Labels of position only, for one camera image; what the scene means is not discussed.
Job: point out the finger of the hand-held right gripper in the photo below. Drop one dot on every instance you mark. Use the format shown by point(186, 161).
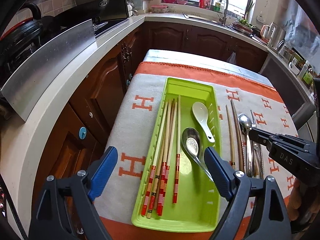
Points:
point(267, 146)
point(260, 133)

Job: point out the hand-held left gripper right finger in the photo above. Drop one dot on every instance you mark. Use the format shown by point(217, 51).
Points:
point(217, 172)

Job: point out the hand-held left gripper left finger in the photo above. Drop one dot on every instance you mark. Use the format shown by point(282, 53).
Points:
point(105, 172)

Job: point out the metal spoon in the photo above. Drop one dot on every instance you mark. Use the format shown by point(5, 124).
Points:
point(191, 143)
point(245, 123)

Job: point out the dark brown chopstick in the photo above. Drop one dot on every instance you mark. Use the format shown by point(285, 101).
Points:
point(237, 137)

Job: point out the green plastic utensil tray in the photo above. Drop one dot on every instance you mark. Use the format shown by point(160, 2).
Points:
point(195, 205)

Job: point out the white ceramic spoon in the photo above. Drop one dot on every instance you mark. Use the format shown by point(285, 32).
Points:
point(200, 112)

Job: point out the person's right hand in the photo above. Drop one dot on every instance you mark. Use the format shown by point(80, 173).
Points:
point(296, 200)

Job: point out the orange and white printed blanket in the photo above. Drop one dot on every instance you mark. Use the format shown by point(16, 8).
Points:
point(125, 135)

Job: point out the large blue round cabinet knob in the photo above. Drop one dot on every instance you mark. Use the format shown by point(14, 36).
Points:
point(82, 133)

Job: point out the grey appliance front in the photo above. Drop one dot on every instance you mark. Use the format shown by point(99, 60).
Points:
point(282, 87)

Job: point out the white bowl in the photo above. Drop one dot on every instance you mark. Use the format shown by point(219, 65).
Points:
point(294, 66)

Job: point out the green label bottle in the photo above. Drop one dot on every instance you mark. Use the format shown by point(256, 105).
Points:
point(309, 76)

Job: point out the white plastic bottle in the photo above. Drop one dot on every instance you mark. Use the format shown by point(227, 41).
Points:
point(305, 68)

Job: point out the hanging clear plastic bag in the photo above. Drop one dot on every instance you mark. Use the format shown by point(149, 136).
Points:
point(232, 58)

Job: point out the glass pot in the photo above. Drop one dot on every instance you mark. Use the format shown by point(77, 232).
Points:
point(285, 49)

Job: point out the steel kettle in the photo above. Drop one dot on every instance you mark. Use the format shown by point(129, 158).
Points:
point(279, 36)

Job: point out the white electric kettle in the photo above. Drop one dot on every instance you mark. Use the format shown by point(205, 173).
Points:
point(265, 33)

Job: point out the steel basin with vegetables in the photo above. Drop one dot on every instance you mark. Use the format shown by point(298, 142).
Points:
point(243, 26)

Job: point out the stainless steel splash guard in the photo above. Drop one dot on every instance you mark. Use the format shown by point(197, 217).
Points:
point(50, 62)

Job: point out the green onion stalks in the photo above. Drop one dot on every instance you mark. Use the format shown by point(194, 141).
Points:
point(250, 10)

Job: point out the steel kitchen sink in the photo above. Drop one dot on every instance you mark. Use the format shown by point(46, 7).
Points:
point(205, 19)

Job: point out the steel faucet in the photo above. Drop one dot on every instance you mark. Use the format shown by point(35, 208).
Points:
point(225, 10)

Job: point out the green dish soap bottle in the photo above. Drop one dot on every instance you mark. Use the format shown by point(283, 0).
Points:
point(218, 5)

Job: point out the pink pump bottle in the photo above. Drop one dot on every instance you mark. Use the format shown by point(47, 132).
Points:
point(208, 0)

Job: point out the black gas stove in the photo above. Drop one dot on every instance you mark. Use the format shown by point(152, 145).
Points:
point(107, 27)

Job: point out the pink bowl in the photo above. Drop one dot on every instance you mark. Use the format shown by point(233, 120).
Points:
point(181, 1)

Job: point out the black electric cooker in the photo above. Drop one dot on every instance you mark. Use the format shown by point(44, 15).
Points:
point(22, 35)

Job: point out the pink lidded food container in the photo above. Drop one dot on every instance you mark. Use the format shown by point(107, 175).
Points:
point(158, 8)

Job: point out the stacked white bowls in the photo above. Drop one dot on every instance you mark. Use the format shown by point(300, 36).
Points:
point(130, 8)

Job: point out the white wall socket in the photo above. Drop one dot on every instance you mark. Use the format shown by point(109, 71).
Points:
point(261, 18)

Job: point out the plastic covered wall poster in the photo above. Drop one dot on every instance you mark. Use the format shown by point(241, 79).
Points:
point(300, 25)

